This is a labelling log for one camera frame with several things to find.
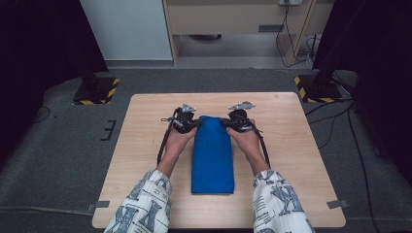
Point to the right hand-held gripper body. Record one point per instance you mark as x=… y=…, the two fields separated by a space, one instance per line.
x=240 y=119

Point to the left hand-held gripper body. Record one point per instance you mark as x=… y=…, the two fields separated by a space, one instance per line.
x=183 y=119

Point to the blue cloth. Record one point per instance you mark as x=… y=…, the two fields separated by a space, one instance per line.
x=212 y=158

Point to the person's left hand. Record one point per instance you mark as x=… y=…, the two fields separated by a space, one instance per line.
x=177 y=144

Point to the person's right hand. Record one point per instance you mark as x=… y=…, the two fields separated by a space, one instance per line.
x=247 y=144

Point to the striped black stand base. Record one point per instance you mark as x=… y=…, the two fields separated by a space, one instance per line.
x=319 y=92
x=97 y=92

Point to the white cabinet panel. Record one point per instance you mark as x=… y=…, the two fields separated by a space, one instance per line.
x=126 y=29

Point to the grey tape piece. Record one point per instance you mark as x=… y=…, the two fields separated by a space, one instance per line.
x=337 y=204
x=101 y=204

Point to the white power strip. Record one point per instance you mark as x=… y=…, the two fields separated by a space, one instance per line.
x=290 y=2

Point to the black curtain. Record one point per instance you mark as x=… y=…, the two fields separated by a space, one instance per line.
x=379 y=48
x=39 y=48

